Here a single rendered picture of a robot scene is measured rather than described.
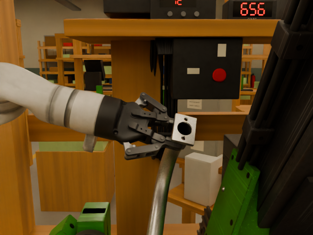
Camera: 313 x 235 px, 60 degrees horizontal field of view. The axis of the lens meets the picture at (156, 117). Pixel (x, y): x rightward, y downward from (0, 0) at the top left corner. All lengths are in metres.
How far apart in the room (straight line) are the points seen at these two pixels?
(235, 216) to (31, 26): 11.32
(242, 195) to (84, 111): 0.30
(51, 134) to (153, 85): 0.38
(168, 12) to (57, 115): 0.37
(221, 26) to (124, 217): 0.63
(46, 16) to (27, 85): 10.94
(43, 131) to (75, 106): 0.51
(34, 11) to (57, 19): 0.87
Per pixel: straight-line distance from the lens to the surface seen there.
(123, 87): 0.79
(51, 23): 11.33
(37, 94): 0.48
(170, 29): 0.66
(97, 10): 10.88
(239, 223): 0.50
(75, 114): 0.46
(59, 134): 0.95
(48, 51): 11.29
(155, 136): 0.47
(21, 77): 0.50
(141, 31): 0.66
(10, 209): 1.00
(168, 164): 0.55
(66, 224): 0.56
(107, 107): 0.46
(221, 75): 0.69
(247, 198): 0.48
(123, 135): 0.46
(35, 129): 0.97
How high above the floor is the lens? 1.44
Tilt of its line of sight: 11 degrees down
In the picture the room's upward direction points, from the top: straight up
